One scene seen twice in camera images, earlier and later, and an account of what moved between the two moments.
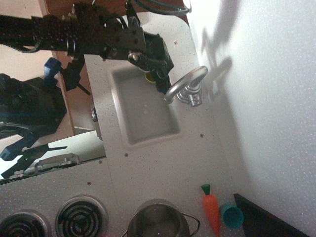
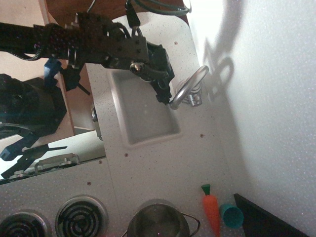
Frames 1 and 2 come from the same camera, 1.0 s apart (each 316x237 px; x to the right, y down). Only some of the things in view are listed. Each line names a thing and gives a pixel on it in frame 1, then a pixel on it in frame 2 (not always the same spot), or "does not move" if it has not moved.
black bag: (31, 104) does not move
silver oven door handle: (68, 158) does not move
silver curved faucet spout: (193, 77) → (187, 89)
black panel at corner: (258, 222) does not move
